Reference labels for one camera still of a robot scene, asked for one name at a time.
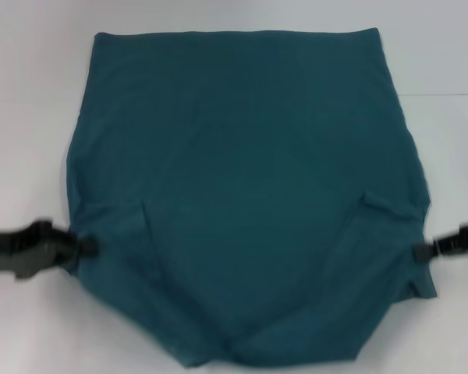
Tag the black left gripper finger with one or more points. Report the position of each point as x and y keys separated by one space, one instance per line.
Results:
x=86 y=245

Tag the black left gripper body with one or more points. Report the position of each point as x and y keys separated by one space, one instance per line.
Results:
x=27 y=249

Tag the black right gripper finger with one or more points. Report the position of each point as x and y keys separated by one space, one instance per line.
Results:
x=429 y=250

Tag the teal blue t-shirt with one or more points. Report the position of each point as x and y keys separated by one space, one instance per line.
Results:
x=249 y=175

